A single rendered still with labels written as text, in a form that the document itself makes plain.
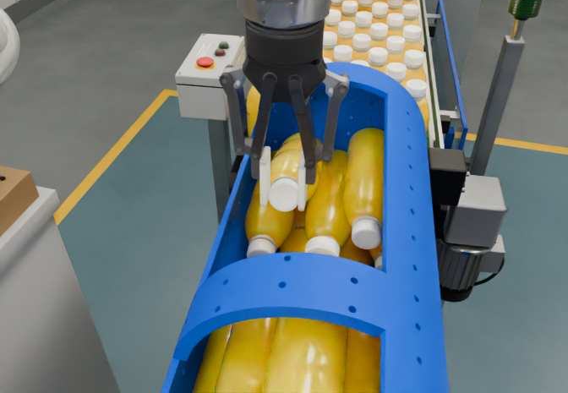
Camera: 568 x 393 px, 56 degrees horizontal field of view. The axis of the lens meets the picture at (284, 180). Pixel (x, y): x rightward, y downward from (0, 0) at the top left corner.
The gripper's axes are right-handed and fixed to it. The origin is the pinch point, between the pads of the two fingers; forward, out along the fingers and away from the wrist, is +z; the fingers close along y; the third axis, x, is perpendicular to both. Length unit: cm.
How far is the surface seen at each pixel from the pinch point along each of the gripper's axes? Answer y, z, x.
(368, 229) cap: 10.7, 8.0, 1.5
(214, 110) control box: -21, 19, 42
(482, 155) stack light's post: 41, 42, 69
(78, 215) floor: -108, 122, 107
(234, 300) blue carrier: -1.7, -0.3, -18.3
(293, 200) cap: 1.2, 2.9, -0.3
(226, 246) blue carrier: -8.0, 13.5, 0.7
